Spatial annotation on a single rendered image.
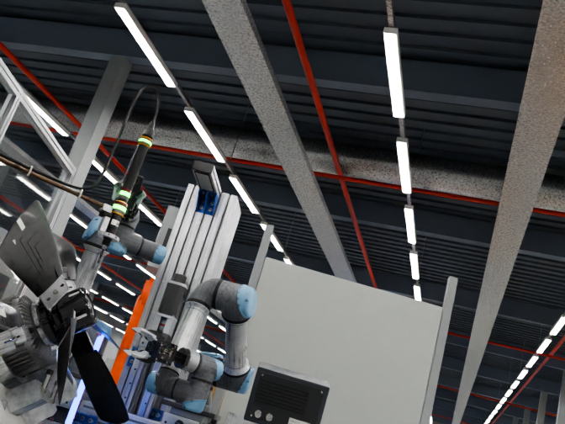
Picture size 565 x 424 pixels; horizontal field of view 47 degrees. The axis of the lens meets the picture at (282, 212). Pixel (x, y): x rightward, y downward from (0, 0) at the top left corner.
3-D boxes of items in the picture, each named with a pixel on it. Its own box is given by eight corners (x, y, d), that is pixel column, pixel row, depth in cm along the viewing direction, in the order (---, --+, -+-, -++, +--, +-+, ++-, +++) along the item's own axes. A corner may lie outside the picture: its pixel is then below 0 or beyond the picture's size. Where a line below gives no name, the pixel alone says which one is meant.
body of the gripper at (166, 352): (164, 339, 212) (193, 350, 219) (153, 335, 219) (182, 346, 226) (155, 362, 211) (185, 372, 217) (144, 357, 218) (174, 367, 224)
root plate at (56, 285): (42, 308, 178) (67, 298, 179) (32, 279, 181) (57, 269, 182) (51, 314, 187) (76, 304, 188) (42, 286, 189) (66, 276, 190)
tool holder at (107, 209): (96, 230, 202) (107, 202, 205) (87, 232, 208) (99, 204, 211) (121, 241, 207) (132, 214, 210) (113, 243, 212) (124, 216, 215)
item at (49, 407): (26, 427, 184) (16, 404, 184) (30, 421, 190) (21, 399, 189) (53, 415, 185) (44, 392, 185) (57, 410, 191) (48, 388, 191)
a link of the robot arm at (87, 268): (78, 347, 268) (128, 225, 280) (43, 336, 263) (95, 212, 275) (73, 344, 279) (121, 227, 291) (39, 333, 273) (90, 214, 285)
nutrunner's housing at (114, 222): (101, 242, 204) (150, 117, 219) (97, 243, 208) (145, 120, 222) (113, 247, 206) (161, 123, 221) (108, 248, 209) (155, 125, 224)
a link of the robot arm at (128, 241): (135, 258, 243) (145, 231, 247) (108, 247, 239) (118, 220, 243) (129, 261, 250) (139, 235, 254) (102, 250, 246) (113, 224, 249)
